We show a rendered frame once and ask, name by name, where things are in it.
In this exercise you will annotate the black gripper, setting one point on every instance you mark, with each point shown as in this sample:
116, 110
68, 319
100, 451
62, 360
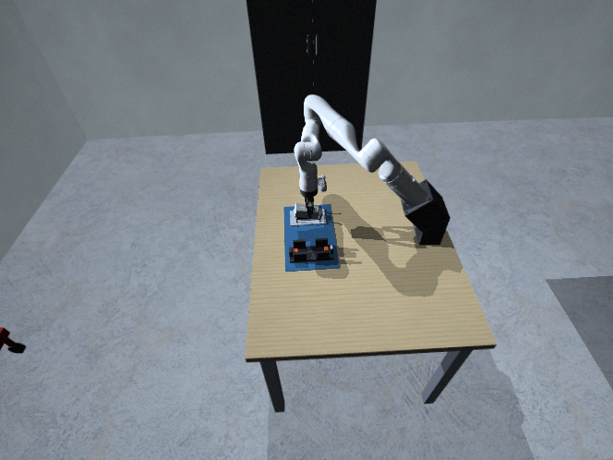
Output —
309, 199

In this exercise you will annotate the blue flat plate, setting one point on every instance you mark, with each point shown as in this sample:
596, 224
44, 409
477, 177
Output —
312, 242

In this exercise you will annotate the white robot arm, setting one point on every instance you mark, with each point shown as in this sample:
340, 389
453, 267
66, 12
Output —
392, 173

